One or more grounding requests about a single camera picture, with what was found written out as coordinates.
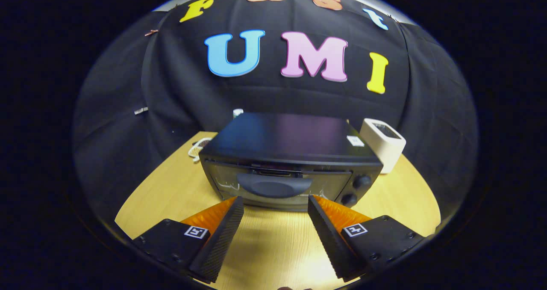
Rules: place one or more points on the black toaster oven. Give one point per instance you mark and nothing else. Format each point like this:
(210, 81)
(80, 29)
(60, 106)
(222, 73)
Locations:
(290, 136)

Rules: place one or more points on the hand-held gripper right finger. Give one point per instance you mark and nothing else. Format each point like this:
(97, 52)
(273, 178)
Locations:
(329, 243)

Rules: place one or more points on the small white clip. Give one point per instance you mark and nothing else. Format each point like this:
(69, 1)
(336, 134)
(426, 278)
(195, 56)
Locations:
(141, 110)

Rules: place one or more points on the small white cap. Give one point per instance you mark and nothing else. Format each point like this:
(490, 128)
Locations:
(237, 112)

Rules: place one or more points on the white toaster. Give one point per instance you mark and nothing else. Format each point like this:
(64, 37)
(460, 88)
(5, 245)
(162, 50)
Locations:
(384, 153)

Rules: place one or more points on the black backdrop cloth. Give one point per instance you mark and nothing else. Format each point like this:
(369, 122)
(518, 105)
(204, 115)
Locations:
(171, 89)

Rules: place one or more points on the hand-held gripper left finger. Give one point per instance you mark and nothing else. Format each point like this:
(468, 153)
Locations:
(218, 243)

